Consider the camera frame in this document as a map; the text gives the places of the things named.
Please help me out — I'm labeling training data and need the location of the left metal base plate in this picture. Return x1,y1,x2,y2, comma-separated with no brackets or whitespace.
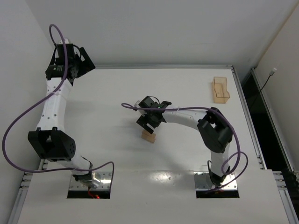
69,171,112,191

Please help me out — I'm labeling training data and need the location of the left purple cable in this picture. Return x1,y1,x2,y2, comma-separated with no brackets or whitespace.
1,23,114,180

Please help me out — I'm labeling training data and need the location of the clear amber plastic box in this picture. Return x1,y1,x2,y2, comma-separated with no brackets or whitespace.
212,77,230,104

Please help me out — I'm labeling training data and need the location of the wood block four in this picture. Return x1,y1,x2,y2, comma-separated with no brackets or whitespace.
142,132,152,137

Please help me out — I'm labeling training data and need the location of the black wall cable white plug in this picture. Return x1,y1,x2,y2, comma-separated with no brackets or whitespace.
252,68,277,104

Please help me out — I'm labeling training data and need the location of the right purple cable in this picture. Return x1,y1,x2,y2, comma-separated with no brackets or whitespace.
121,103,249,193

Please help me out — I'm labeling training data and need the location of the wood block five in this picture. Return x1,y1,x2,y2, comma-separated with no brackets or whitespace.
141,134,156,143

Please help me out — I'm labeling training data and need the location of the metal base plate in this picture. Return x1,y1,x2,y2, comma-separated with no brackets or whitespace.
69,171,112,191
193,172,238,192

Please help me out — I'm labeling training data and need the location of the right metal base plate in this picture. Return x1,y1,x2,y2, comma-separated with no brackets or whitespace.
193,172,238,192

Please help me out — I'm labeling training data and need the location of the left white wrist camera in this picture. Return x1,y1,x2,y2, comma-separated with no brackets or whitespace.
57,38,71,45

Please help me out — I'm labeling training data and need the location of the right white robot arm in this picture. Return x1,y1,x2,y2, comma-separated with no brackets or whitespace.
135,96,233,187

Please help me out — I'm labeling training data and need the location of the purple cable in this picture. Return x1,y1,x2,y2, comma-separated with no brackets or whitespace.
1,23,114,180
121,103,249,193

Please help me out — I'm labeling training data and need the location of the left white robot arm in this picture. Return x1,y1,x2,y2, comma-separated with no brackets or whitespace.
28,41,95,182

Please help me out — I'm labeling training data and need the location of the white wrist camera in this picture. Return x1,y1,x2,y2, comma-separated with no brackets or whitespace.
57,38,71,45
134,100,141,108

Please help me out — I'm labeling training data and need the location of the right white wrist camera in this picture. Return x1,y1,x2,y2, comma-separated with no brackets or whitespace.
134,100,141,108

